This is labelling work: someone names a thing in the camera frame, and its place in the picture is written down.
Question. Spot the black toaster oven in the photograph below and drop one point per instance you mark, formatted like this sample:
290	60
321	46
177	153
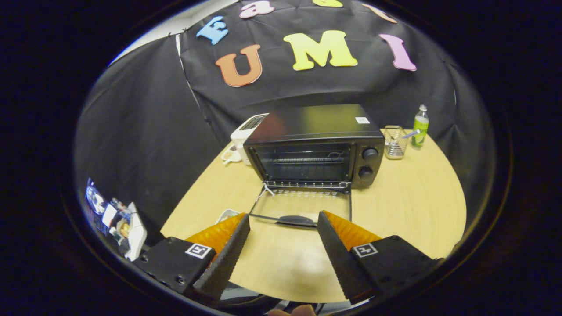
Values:
316	123

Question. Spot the white pop-up toaster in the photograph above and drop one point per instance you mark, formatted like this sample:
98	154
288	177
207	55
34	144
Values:
240	134

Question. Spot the pile of colourful clutter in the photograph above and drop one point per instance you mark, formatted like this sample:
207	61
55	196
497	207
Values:
134	232

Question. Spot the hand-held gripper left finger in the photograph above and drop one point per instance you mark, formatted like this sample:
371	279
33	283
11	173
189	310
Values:
226	259

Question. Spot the white plastic tray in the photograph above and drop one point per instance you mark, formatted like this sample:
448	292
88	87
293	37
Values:
226	215

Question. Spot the green drink bottle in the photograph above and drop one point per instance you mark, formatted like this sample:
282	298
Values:
420	129

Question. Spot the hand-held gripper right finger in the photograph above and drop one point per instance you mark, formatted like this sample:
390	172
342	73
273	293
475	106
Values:
338	259

